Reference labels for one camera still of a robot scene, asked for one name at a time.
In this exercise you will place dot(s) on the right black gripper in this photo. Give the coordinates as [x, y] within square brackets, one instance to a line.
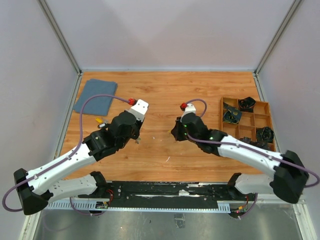
[176, 130]

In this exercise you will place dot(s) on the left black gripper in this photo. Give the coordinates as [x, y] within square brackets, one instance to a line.
[139, 124]

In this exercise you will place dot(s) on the large metal keyring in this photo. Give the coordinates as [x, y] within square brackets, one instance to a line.
[137, 141]

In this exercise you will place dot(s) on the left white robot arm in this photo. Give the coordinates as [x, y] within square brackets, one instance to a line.
[46, 184]

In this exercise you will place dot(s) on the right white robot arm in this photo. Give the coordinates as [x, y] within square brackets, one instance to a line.
[283, 174]

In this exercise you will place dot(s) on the white tag key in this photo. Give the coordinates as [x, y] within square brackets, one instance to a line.
[103, 125]

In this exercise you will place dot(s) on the yellow tag key left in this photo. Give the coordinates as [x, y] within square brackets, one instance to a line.
[99, 120]

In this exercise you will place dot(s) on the rolled dark patterned tie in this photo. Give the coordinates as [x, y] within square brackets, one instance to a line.
[232, 114]

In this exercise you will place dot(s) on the rolled dark tie top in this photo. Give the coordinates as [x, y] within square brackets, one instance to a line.
[247, 104]

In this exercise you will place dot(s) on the wooden compartment tray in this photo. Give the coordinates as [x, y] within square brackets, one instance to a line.
[250, 121]

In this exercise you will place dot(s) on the rolled dark tie right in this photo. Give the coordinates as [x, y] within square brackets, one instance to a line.
[265, 134]

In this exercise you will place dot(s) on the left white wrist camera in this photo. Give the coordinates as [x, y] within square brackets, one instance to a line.
[139, 110]

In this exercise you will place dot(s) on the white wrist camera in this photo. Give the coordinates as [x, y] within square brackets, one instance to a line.
[139, 110]
[187, 109]

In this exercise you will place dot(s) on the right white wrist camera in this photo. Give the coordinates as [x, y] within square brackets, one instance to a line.
[187, 109]

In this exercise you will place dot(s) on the black mounting base rail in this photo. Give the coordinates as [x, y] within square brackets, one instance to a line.
[168, 195]

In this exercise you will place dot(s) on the left aluminium frame post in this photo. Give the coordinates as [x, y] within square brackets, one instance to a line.
[60, 36]

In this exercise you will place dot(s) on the aluminium frame post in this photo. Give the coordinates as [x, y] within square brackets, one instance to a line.
[60, 36]
[278, 34]

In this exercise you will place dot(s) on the right aluminium frame post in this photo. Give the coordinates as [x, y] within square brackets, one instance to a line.
[278, 34]

